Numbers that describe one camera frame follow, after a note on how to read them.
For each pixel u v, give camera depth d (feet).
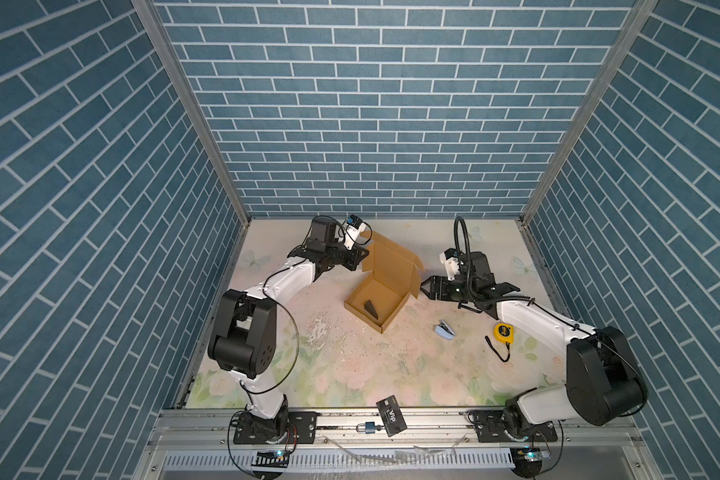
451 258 2.64
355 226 2.60
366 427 2.42
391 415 2.51
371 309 3.07
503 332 2.87
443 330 2.92
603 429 2.48
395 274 2.92
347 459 2.31
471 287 2.23
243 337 1.56
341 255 2.58
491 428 2.41
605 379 1.42
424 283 2.72
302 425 2.44
